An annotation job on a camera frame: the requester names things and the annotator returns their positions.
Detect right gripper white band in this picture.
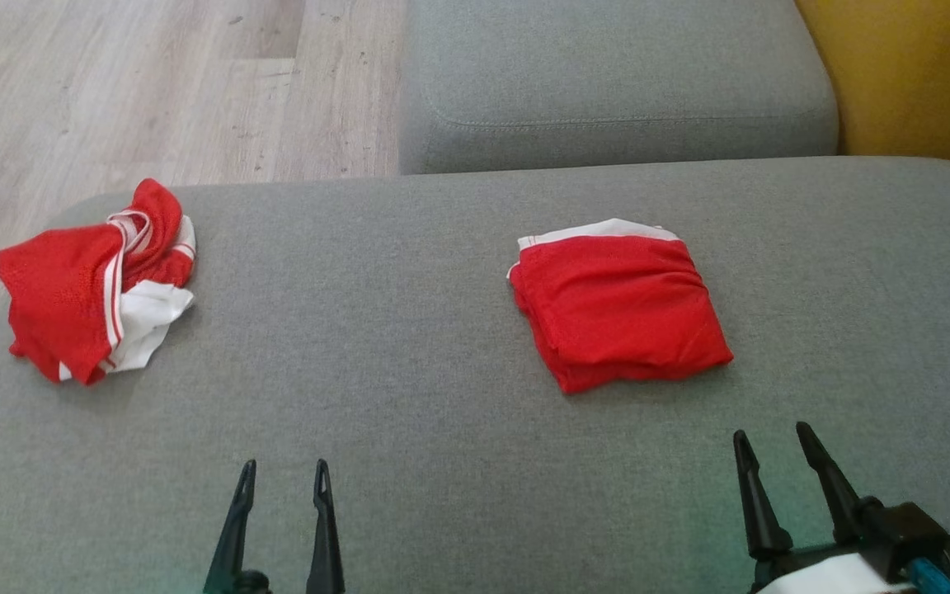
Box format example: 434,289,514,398
732,422,915,594

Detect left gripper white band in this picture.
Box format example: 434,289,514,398
204,459,346,594

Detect red shorts with white stripe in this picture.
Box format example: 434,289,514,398
508,218,735,395

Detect red white sports jersey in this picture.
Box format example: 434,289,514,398
0,178,198,386

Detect large grey sofa seat cushion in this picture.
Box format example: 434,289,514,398
0,157,950,594

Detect yellow upholstered panel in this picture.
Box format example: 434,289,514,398
795,0,950,176

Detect grey sofa cushion with seam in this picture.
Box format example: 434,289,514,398
399,0,840,176

